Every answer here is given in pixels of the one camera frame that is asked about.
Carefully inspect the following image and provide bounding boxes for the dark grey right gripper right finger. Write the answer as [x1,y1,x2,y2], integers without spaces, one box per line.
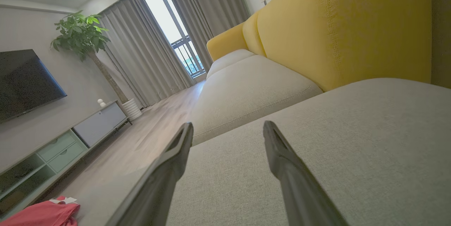
[263,120,349,226]

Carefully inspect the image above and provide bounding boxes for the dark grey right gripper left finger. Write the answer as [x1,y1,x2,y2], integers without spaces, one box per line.
[106,122,194,226]

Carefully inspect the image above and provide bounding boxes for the red shorts with white stripe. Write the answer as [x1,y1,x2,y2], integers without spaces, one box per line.
[0,195,81,226]

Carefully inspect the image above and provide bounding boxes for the large grey sofa seat cushion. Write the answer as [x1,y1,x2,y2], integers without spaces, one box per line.
[76,77,451,226]

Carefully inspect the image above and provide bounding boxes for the white ribbed plant pot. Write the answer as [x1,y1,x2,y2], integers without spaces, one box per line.
[122,98,143,121]

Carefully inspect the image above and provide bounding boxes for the grey and green TV cabinet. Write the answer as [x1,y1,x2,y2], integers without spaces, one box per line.
[0,100,132,219]

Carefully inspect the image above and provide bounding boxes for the grey sofa back cushion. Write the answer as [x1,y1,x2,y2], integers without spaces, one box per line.
[189,55,323,146]

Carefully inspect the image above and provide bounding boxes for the grey curtain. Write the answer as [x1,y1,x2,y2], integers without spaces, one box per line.
[97,0,197,108]
[162,0,251,73]

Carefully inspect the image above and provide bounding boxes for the yellow sofa back cushion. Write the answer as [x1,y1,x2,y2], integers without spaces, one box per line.
[242,11,267,57]
[430,0,451,89]
[257,0,433,92]

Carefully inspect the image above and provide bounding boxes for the yellow sofa armrest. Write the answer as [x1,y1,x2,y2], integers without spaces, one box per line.
[206,23,249,62]

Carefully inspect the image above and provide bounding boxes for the black flat television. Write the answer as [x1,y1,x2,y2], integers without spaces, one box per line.
[0,49,67,124]

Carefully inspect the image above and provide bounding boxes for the balcony window door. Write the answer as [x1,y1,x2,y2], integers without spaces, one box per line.
[141,0,206,79]

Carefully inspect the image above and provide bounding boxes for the green potted tree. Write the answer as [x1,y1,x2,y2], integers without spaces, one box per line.
[50,10,129,105]

